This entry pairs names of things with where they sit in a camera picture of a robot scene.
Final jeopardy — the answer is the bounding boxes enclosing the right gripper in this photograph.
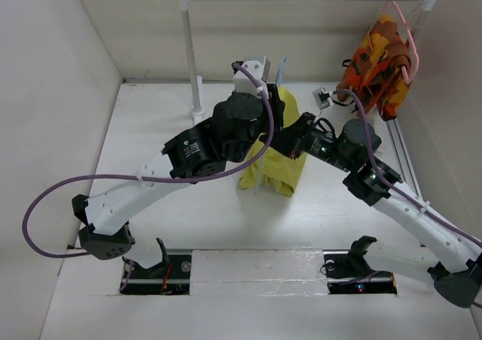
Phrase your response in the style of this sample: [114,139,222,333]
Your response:
[260,110,355,173]

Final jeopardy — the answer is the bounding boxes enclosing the yellow-green trousers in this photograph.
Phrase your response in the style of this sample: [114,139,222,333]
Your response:
[238,87,307,197]

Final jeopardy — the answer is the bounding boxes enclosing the blue wire hanger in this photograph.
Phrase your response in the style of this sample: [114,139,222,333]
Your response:
[252,56,288,197]

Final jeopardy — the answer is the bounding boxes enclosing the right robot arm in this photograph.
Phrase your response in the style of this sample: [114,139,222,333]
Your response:
[270,113,481,308]

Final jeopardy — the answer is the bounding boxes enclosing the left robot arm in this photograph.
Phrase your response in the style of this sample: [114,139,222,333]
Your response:
[72,84,284,277]

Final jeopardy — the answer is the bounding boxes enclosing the pink plastic hanger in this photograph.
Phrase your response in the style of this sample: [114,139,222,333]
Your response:
[382,0,421,84]

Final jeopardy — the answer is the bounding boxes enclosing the orange camouflage garment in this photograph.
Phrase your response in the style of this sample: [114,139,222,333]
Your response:
[337,13,411,121]

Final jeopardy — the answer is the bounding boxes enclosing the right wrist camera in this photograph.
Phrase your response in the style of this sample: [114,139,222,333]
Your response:
[313,87,334,110]

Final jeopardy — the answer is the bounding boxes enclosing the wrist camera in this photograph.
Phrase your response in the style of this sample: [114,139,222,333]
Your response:
[313,87,334,110]
[233,55,270,98]

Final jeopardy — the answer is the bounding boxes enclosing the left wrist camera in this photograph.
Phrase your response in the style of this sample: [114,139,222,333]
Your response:
[233,55,270,98]

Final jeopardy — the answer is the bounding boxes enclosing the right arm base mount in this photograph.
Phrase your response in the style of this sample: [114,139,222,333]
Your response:
[319,250,398,296]

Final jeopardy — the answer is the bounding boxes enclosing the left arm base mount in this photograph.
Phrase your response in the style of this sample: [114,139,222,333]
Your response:
[120,250,192,296]

